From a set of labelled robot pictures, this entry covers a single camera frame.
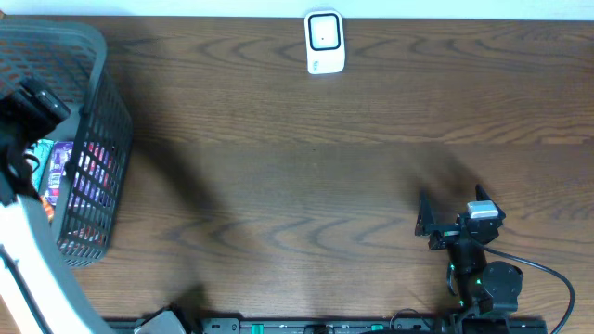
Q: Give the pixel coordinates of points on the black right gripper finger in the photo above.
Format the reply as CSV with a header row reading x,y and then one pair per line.
x,y
425,221
481,194

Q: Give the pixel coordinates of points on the purple snack package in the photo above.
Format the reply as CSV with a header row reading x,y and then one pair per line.
x,y
61,154

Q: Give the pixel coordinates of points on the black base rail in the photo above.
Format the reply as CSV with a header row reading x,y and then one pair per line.
x,y
406,324

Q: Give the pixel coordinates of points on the grey plastic mesh basket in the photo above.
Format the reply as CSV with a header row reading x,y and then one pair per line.
x,y
84,174

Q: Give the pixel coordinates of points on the teal snack packet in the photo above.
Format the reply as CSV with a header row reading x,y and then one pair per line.
x,y
41,151

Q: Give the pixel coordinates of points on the small orange white packet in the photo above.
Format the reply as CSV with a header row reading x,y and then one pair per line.
x,y
49,209

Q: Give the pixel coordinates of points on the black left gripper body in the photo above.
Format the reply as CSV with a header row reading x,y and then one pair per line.
x,y
12,130

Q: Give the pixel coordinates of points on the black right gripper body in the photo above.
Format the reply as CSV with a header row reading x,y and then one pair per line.
x,y
445,236

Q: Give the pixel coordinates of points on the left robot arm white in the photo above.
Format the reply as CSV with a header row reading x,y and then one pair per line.
x,y
38,288

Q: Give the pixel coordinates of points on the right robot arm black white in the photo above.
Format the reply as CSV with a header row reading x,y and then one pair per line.
x,y
488,292

